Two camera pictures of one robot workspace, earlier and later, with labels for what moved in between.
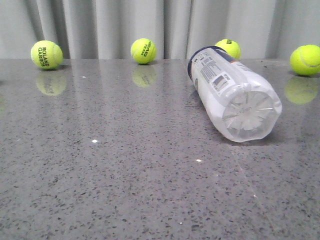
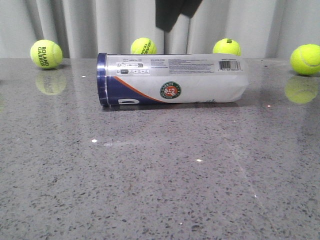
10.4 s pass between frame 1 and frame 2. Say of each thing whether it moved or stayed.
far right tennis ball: stayed
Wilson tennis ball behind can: stayed
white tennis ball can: moved
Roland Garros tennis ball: stayed
